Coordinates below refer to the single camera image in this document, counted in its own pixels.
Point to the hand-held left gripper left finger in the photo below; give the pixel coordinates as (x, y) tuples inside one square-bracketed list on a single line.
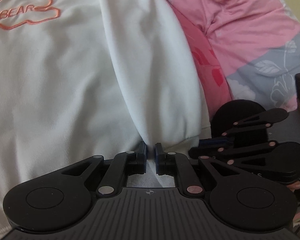
[(143, 158)]

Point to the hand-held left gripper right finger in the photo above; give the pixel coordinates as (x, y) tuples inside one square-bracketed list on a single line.
[(158, 158)]

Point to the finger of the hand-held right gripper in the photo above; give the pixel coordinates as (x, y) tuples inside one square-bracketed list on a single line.
[(202, 152), (215, 142)]

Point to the white sweatshirt with orange outline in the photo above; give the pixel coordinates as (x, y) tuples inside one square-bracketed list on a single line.
[(77, 80)]

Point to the pink floral quilt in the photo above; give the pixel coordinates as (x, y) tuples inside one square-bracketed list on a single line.
[(240, 17)]

